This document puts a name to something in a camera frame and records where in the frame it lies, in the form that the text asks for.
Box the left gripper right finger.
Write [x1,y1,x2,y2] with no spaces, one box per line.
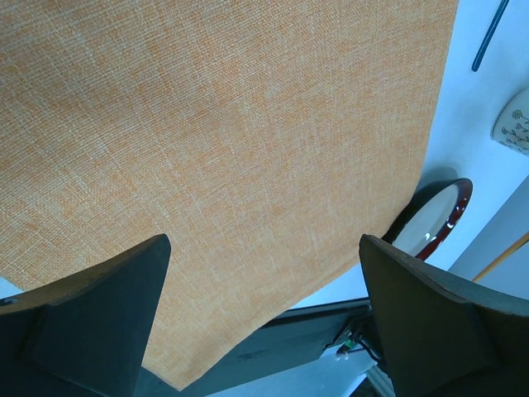
[360,235,528,396]

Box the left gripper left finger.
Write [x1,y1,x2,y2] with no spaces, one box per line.
[1,234,171,396]

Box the red rimmed plate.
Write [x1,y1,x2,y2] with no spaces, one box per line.
[383,178,473,261]

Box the gold spoon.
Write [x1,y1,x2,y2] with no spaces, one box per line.
[472,232,529,282]

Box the white floral mug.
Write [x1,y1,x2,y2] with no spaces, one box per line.
[490,88,529,156]

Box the orange cloth placemat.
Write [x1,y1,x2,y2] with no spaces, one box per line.
[1,1,457,389]

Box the blue metal fork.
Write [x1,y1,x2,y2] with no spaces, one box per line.
[471,0,509,72]

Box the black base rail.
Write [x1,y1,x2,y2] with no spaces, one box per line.
[133,298,370,396]

